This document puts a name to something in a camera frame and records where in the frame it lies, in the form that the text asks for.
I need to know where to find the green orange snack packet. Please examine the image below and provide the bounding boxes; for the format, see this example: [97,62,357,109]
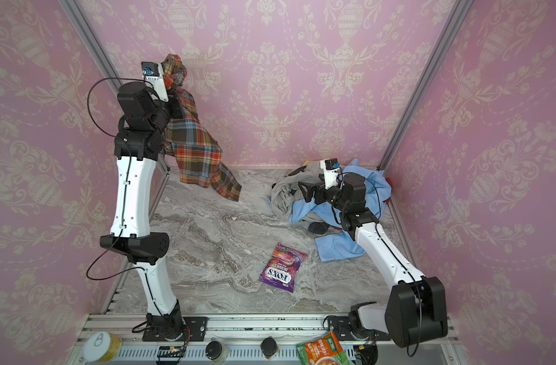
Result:
[296,332,351,365]

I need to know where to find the light blue shirt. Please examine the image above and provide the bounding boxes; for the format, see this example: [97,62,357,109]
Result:
[306,159,392,262]

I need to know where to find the white lidded jar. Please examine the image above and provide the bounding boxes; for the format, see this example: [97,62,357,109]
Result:
[83,332,122,363]

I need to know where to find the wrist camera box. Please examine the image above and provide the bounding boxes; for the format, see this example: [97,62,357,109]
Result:
[320,158,342,189]
[141,61,169,103]

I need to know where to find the aluminium front rail frame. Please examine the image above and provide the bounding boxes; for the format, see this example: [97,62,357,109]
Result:
[67,313,467,364]

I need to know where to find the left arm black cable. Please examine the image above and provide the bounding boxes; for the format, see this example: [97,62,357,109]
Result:
[85,77,144,281]

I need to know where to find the plaid flannel cloth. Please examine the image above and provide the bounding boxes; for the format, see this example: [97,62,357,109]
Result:
[162,54,241,202]

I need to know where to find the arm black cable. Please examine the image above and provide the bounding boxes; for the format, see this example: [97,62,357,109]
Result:
[85,77,144,281]
[364,177,425,357]

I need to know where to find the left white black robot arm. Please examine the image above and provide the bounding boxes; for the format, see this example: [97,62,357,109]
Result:
[100,80,191,342]

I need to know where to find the beige grey cloth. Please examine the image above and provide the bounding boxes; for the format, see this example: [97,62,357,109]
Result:
[270,161,324,223]

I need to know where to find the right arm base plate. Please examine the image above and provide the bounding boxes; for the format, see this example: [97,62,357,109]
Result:
[322,315,391,342]

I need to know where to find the dark grey denim cloth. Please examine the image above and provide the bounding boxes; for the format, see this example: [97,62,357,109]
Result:
[308,222,330,236]

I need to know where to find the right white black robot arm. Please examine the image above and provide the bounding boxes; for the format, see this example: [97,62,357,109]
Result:
[299,171,448,348]

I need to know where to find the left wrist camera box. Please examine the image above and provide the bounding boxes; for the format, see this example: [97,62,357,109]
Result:
[141,61,169,103]

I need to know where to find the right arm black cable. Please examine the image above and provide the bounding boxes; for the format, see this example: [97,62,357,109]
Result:
[364,177,425,357]

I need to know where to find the purple Fox's candy bag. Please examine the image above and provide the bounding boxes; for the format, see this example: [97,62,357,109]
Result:
[259,243,307,293]

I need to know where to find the dark round bottle cap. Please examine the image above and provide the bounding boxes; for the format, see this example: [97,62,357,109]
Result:
[206,340,229,363]

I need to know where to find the black round bottle cap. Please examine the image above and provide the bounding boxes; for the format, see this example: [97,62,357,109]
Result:
[261,336,279,359]

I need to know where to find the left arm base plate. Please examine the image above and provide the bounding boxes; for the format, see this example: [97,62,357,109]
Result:
[142,316,208,342]

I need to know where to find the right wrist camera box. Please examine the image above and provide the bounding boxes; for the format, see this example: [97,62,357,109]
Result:
[320,158,342,189]

